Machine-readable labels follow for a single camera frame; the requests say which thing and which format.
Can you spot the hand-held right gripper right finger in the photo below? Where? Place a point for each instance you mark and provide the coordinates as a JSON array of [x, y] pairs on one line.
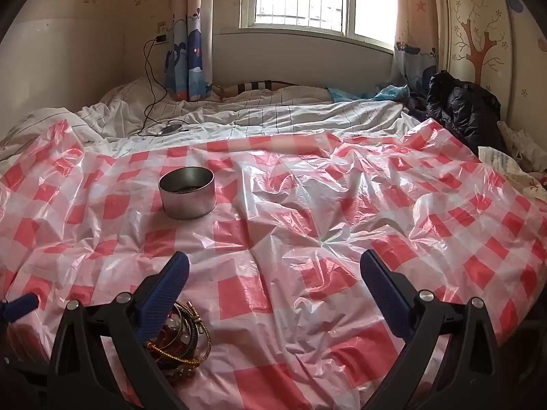
[[384, 294]]

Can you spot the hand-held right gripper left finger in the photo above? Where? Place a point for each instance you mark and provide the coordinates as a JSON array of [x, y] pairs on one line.
[[164, 294]]

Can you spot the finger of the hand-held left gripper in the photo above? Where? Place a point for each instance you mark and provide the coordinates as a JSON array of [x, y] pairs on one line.
[[19, 305]]

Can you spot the round metal tin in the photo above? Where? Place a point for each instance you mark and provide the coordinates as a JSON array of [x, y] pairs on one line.
[[186, 198]]

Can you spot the red checkered plastic sheet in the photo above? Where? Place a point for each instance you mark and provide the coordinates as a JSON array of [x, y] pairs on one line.
[[299, 230]]

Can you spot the black round device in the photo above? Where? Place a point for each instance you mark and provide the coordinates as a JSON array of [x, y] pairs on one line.
[[171, 129]]

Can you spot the blue plastic bag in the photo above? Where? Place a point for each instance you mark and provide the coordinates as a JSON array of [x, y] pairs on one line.
[[386, 92]]

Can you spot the black puffer jacket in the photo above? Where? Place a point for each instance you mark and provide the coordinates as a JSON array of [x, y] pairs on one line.
[[461, 106]]

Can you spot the white striped duvet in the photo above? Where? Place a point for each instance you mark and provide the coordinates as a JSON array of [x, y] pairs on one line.
[[265, 115]]

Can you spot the striped pillow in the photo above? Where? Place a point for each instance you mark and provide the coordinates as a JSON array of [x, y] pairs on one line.
[[256, 86]]

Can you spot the cartoon whale curtain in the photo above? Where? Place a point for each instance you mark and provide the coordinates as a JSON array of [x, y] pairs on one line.
[[188, 51]]

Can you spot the cartoon boat curtain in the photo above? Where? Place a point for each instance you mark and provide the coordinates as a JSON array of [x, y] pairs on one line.
[[416, 30]]

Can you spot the wardrobe with tree decal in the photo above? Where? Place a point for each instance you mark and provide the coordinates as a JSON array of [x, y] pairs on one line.
[[487, 30]]

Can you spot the wall charger plug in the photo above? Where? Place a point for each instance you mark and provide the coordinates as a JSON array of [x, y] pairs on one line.
[[161, 36]]

